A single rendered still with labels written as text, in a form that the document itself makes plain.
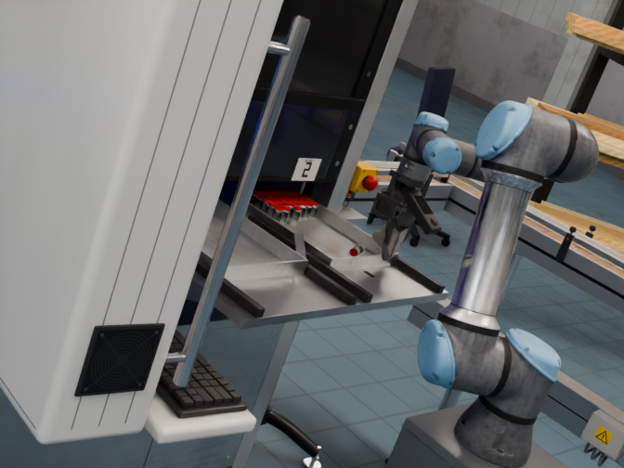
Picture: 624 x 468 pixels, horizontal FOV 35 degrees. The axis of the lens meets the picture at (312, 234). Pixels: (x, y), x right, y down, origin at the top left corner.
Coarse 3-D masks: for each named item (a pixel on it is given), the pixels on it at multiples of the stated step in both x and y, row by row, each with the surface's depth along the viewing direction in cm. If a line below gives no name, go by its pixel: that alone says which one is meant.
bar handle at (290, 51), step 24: (288, 48) 135; (288, 72) 136; (264, 120) 139; (264, 144) 140; (240, 192) 142; (240, 216) 144; (216, 264) 146; (216, 288) 147; (192, 336) 150; (168, 360) 149; (192, 360) 152
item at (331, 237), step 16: (256, 208) 235; (320, 208) 255; (272, 224) 231; (288, 224) 242; (304, 224) 246; (320, 224) 251; (336, 224) 252; (352, 224) 249; (320, 240) 239; (336, 240) 243; (352, 240) 247; (368, 240) 245; (320, 256) 222; (336, 256) 232; (352, 256) 226; (368, 256) 230
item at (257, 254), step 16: (224, 208) 230; (224, 224) 227; (208, 240) 214; (240, 240) 221; (256, 240) 224; (272, 240) 220; (208, 256) 197; (240, 256) 212; (256, 256) 215; (272, 256) 218; (288, 256) 217; (240, 272) 199; (256, 272) 203; (272, 272) 207; (288, 272) 211; (304, 272) 215
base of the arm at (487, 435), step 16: (480, 400) 187; (464, 416) 190; (480, 416) 185; (496, 416) 183; (512, 416) 182; (464, 432) 187; (480, 432) 184; (496, 432) 183; (512, 432) 183; (528, 432) 185; (480, 448) 184; (496, 448) 184; (512, 448) 183; (528, 448) 186; (496, 464) 184; (512, 464) 184
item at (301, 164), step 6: (300, 162) 238; (312, 162) 242; (318, 162) 244; (300, 168) 239; (306, 168) 241; (312, 168) 243; (294, 174) 239; (300, 174) 240; (306, 174) 242; (312, 174) 244; (300, 180) 242; (306, 180) 243; (312, 180) 245
